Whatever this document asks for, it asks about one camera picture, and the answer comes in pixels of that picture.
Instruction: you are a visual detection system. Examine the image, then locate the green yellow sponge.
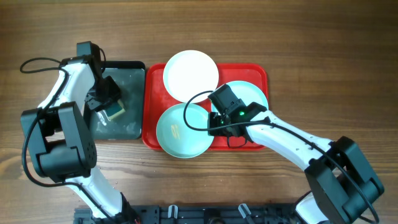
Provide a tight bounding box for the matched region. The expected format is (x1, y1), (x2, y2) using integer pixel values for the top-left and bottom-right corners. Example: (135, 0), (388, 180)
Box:
(104, 100), (126, 121)

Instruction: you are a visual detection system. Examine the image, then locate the light blue plate front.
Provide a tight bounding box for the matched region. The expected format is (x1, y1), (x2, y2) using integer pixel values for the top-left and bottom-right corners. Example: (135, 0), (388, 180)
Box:
(156, 103), (214, 159)

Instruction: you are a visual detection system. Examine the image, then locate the light blue plate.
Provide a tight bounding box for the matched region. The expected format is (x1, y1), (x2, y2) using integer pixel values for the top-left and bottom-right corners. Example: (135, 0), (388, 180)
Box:
(156, 103), (214, 159)
(211, 81), (269, 116)

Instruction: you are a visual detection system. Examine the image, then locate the white round plate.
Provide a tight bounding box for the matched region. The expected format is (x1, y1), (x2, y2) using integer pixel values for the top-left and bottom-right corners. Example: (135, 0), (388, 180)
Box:
(163, 50), (220, 103)

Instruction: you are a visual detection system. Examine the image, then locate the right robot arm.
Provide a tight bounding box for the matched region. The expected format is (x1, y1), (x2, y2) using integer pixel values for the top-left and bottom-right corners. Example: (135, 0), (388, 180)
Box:
(208, 84), (384, 223)

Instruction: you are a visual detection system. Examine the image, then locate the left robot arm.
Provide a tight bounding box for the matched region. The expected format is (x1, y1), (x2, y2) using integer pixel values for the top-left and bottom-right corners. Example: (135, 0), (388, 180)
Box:
(21, 41), (141, 223)

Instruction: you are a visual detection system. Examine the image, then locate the black metal tray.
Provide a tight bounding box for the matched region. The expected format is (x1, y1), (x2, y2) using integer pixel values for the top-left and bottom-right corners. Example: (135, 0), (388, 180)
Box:
(83, 61), (146, 140)

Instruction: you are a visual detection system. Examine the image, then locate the light blue plate right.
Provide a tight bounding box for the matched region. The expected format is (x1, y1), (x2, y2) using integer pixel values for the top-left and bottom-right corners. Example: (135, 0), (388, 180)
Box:
(211, 81), (269, 116)

